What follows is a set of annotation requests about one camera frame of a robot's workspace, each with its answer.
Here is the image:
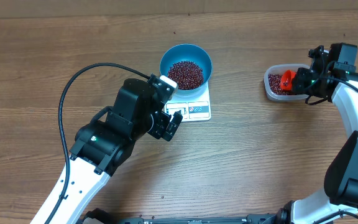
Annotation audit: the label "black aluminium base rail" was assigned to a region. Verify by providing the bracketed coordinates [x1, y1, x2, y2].
[82, 208, 279, 224]

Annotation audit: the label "clear plastic container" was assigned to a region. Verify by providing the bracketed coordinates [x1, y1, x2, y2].
[264, 63, 310, 101]

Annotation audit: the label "orange measuring scoop blue handle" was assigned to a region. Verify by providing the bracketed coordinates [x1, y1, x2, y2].
[280, 70, 296, 91]

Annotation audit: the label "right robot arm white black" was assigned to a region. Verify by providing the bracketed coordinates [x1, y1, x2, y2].
[267, 43, 358, 223]

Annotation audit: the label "red beans in bowl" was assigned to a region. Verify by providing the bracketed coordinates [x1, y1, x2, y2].
[167, 61, 204, 90]

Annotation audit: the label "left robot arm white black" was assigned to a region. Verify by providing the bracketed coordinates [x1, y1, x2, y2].
[32, 75, 183, 223]

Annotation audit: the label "blue bowl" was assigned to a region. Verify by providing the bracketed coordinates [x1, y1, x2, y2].
[160, 44, 213, 95]

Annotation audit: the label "white digital kitchen scale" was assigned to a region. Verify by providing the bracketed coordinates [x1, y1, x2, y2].
[163, 83, 211, 122]

